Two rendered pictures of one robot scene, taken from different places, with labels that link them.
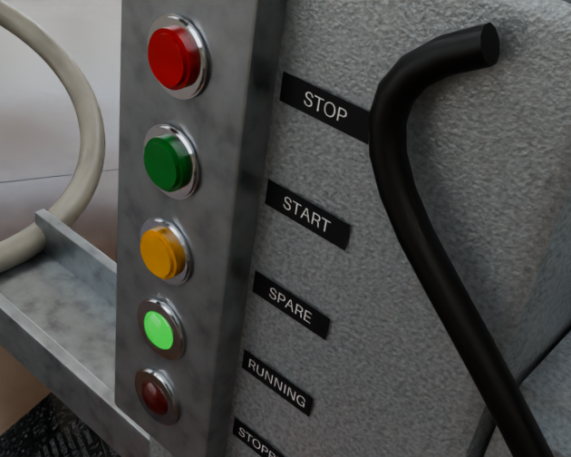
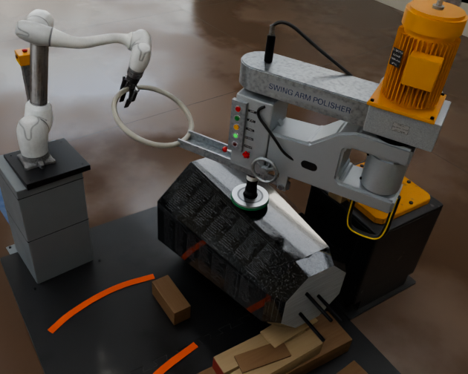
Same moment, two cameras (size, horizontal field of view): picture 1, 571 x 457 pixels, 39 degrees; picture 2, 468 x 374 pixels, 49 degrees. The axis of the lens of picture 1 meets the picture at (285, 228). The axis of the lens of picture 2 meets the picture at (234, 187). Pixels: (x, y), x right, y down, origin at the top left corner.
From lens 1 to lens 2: 2.17 m
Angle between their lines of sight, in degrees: 10
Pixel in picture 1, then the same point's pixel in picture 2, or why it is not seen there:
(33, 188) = (103, 134)
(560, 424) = (275, 134)
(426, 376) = (263, 132)
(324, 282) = (253, 126)
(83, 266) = (200, 138)
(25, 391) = (136, 197)
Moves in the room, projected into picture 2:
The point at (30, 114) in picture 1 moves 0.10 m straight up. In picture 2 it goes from (85, 106) to (85, 97)
